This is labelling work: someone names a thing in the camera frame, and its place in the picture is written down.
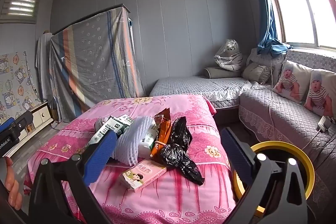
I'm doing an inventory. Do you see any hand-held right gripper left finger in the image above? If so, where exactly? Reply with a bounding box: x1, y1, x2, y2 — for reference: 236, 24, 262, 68
28, 131, 118, 224

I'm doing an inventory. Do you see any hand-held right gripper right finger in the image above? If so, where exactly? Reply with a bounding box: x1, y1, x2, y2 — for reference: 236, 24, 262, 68
222, 127, 310, 224

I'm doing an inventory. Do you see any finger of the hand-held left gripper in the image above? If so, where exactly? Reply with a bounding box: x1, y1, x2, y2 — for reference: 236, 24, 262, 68
0, 111, 33, 136

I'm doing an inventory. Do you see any white foam net sleeve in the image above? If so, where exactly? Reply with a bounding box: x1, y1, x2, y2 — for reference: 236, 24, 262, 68
112, 116, 156, 165

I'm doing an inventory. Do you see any yellow rimmed black bin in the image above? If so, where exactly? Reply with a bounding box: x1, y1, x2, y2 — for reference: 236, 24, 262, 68
234, 141, 315, 214

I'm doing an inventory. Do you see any small pink cardboard box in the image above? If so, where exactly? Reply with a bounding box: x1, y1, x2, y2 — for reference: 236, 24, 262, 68
121, 158, 167, 191

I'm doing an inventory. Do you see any black plastic bag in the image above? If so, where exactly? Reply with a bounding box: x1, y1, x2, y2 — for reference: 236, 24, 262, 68
160, 118, 205, 186

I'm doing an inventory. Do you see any orange snack wrapper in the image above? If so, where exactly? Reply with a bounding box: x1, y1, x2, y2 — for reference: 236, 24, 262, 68
150, 108, 173, 159

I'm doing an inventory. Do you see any person's left hand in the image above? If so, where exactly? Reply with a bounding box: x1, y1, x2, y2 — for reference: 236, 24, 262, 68
4, 157, 23, 210

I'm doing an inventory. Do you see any white low cabinet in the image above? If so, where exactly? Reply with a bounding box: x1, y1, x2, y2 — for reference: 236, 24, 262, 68
5, 101, 56, 157

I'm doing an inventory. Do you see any green white medicine box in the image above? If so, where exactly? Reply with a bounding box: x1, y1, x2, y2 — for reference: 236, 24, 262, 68
88, 115, 135, 148

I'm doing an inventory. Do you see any grey quilted sofa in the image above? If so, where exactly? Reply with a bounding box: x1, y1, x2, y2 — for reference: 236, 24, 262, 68
150, 48, 336, 216

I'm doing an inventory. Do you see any pink floral blanket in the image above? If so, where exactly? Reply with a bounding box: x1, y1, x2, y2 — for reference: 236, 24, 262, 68
25, 95, 237, 224

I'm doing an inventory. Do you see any grey bolster pillow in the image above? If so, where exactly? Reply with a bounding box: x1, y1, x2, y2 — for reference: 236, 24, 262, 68
204, 67, 242, 79

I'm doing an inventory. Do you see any grey cushion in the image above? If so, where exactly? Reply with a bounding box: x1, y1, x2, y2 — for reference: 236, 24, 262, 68
241, 61, 271, 85

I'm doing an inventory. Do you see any baby print pillow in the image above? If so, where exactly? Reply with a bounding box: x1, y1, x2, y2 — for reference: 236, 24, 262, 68
272, 60, 313, 104
304, 69, 336, 120

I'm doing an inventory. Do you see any white power strip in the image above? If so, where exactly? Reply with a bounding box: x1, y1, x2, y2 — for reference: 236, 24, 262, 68
318, 116, 332, 133

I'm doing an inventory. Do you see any tiger plush in plastic bag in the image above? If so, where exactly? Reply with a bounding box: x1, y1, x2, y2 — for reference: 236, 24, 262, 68
214, 39, 248, 71

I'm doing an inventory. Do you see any grey window blind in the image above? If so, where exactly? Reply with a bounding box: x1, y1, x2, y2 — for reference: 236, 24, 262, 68
0, 0, 42, 24

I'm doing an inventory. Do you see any blue curtain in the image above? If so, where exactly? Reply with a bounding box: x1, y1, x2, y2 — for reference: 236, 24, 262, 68
245, 0, 292, 57

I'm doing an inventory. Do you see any window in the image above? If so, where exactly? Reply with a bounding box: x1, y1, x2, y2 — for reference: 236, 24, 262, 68
259, 0, 336, 51

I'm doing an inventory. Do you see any cartoon wall sticker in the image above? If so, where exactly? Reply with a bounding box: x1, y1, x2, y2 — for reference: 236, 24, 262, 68
0, 51, 38, 125

